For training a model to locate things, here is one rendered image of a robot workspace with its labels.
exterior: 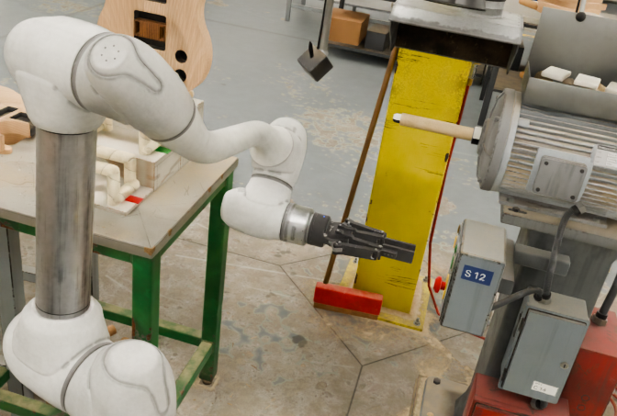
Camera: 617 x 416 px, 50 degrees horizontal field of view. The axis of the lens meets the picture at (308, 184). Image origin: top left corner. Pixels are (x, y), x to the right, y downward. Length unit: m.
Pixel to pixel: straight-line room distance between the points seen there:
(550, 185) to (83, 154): 1.00
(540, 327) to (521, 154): 0.42
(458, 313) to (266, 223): 0.47
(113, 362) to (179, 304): 1.70
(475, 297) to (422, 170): 1.27
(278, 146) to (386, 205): 1.36
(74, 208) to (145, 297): 0.57
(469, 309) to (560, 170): 0.37
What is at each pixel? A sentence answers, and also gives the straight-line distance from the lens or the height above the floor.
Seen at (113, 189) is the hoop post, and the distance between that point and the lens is 1.76.
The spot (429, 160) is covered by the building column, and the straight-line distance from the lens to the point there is 2.68.
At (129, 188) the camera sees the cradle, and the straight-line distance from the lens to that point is 1.80.
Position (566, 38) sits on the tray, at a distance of 1.70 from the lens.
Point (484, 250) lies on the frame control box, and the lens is 1.46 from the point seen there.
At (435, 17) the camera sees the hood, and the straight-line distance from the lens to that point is 1.59.
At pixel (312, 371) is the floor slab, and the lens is 2.71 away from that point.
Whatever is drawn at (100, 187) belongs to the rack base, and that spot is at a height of 0.94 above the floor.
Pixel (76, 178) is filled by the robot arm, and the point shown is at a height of 1.28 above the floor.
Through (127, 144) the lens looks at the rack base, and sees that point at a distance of 1.93.
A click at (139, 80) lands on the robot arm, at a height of 1.50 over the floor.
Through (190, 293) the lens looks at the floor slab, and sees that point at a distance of 3.02.
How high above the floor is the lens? 1.84
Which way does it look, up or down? 27 degrees down
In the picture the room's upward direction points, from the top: 8 degrees clockwise
